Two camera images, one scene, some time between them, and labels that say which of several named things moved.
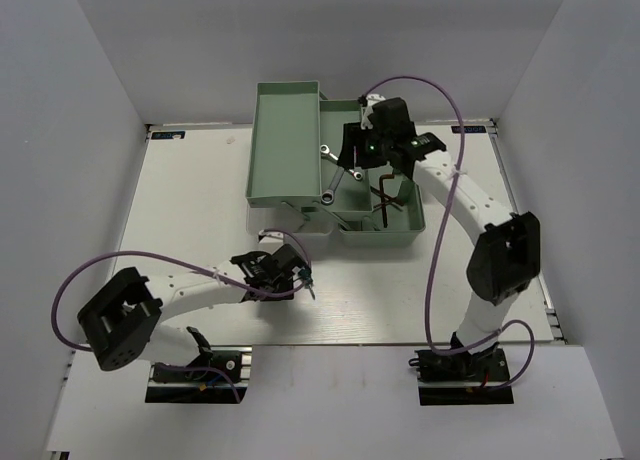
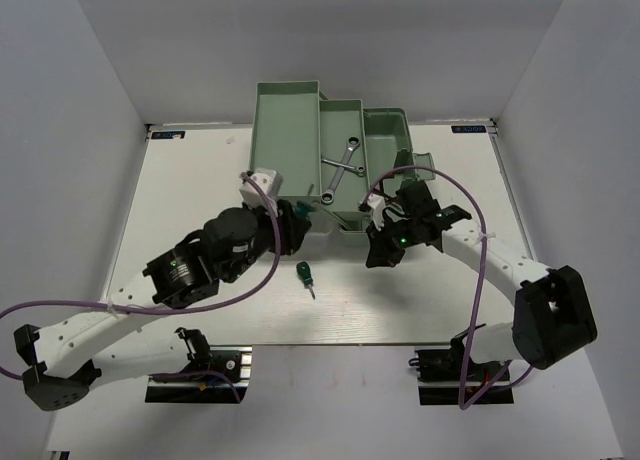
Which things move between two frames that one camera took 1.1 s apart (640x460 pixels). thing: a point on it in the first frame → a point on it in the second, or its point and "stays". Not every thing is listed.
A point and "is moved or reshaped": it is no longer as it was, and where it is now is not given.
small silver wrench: (326, 150) is moved or reshaped
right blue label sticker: (469, 129) stays
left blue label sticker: (171, 135) stays
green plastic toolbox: (295, 186) stays
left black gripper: (286, 285) → (293, 227)
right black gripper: (353, 136) → (380, 253)
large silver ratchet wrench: (327, 196) stays
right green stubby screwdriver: (305, 274) stays
